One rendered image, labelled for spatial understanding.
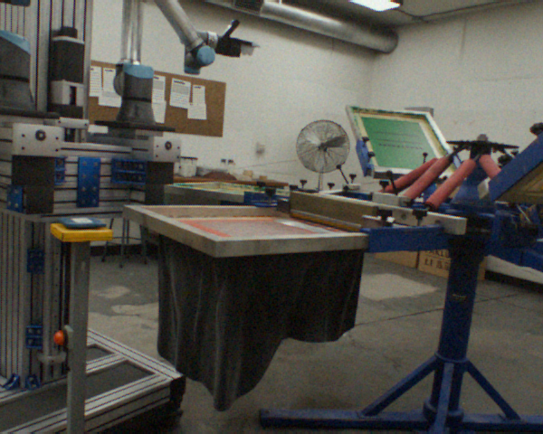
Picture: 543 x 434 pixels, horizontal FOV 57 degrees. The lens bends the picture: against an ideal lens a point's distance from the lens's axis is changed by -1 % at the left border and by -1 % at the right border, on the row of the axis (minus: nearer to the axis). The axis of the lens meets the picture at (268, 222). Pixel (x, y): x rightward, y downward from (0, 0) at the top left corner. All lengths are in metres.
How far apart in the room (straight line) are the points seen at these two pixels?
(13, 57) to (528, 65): 5.21
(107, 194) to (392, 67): 5.69
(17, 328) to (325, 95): 5.34
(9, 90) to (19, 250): 0.62
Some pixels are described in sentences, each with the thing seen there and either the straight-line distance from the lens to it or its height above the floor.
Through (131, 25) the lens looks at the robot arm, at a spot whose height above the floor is 1.65.
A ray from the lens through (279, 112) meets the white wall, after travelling 6.27.
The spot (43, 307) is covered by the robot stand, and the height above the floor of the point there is 0.55.
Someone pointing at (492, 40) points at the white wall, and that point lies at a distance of 6.38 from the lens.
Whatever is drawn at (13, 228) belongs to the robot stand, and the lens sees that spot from 2.08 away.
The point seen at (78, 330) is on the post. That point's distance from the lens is 1.47.
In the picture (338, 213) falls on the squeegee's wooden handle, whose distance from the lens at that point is 1.63.
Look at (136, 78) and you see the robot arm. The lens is 2.03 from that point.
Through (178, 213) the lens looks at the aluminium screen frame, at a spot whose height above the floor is 0.97.
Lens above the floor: 1.19
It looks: 8 degrees down
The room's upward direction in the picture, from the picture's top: 5 degrees clockwise
